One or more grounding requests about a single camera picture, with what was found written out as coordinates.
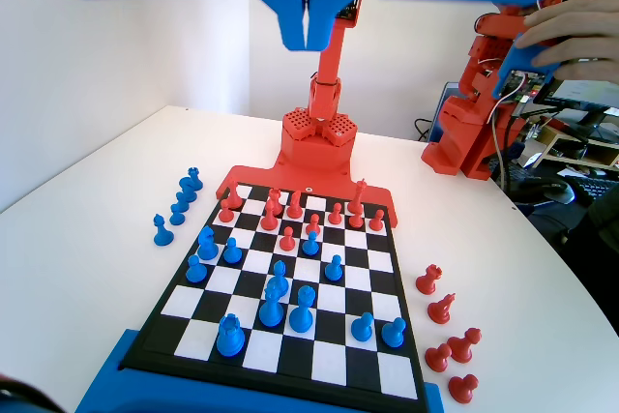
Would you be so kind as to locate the red robot arm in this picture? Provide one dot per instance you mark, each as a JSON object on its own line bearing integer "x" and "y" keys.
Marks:
{"x": 329, "y": 65}

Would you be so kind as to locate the light wooden shelf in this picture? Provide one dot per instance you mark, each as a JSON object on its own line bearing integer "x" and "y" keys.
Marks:
{"x": 580, "y": 147}

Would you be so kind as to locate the grey blue panel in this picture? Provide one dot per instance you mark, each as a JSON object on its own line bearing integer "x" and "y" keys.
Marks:
{"x": 447, "y": 94}

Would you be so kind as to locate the red king chess piece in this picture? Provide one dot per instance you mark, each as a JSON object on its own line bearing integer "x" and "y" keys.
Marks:
{"x": 358, "y": 195}

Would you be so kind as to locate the blue base plate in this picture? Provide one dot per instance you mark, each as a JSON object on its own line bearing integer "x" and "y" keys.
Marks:
{"x": 104, "y": 384}

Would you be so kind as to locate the green circuit board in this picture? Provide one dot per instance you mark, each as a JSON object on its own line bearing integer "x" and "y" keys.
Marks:
{"x": 520, "y": 84}

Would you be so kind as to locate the red bishop chess piece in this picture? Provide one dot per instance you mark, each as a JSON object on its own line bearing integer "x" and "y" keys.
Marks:
{"x": 294, "y": 209}
{"x": 234, "y": 197}

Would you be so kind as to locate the red pawn chess piece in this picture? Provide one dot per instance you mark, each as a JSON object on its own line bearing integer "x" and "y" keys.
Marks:
{"x": 462, "y": 389}
{"x": 287, "y": 241}
{"x": 313, "y": 227}
{"x": 377, "y": 223}
{"x": 334, "y": 217}
{"x": 437, "y": 359}
{"x": 225, "y": 212}
{"x": 462, "y": 347}
{"x": 356, "y": 220}

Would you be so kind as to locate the black computer mouse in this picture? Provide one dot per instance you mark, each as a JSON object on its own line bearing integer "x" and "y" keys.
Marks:
{"x": 546, "y": 189}

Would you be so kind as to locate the black keyboard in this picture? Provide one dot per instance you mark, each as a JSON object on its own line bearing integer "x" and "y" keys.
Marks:
{"x": 595, "y": 189}

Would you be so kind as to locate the black and white chessboard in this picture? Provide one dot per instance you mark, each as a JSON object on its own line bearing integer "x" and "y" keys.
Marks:
{"x": 338, "y": 352}

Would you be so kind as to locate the blue pawn chess piece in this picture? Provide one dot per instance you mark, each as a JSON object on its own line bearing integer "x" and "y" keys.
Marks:
{"x": 310, "y": 246}
{"x": 362, "y": 329}
{"x": 232, "y": 252}
{"x": 280, "y": 272}
{"x": 195, "y": 273}
{"x": 392, "y": 334}
{"x": 333, "y": 270}
{"x": 177, "y": 217}

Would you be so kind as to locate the person's hand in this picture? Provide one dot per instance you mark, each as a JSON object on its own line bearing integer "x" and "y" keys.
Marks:
{"x": 585, "y": 31}

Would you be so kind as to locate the blue plastic chess queen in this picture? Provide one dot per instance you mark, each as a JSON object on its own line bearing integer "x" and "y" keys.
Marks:
{"x": 271, "y": 311}

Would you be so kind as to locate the black monitor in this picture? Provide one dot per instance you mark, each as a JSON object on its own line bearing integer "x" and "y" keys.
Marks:
{"x": 580, "y": 94}

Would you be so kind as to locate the blue knight chess piece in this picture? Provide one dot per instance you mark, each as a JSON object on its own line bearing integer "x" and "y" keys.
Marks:
{"x": 207, "y": 244}
{"x": 186, "y": 189}

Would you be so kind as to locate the blue rook chess piece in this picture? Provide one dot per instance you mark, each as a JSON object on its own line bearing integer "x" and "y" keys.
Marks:
{"x": 229, "y": 338}
{"x": 195, "y": 176}

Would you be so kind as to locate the blue bishop chess piece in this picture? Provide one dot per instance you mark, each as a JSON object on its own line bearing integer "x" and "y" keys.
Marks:
{"x": 182, "y": 200}
{"x": 163, "y": 234}

